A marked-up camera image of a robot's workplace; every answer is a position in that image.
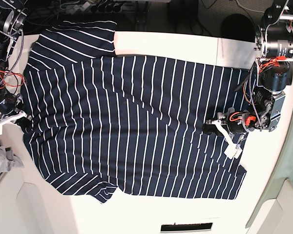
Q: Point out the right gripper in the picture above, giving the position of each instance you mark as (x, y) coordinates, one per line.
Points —
(12, 110)

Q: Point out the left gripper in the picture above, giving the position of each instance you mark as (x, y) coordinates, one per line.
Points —
(232, 125)

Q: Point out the navy white striped t-shirt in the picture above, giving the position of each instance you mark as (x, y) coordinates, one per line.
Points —
(102, 122)

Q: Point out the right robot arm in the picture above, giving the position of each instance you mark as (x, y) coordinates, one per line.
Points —
(12, 17)

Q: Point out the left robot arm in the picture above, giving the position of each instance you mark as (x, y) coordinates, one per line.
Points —
(263, 88)

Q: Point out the grey clothes pile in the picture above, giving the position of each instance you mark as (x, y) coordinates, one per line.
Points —
(8, 160)

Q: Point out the black round chair base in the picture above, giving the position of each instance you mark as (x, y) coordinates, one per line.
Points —
(237, 27)

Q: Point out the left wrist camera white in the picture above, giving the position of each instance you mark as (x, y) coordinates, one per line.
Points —
(233, 152)

